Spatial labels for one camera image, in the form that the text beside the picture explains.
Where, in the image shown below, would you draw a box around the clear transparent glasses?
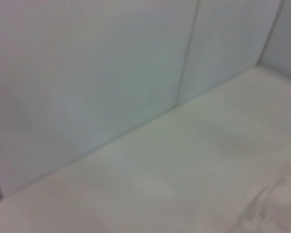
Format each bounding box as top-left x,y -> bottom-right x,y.
240,167 -> 291,233

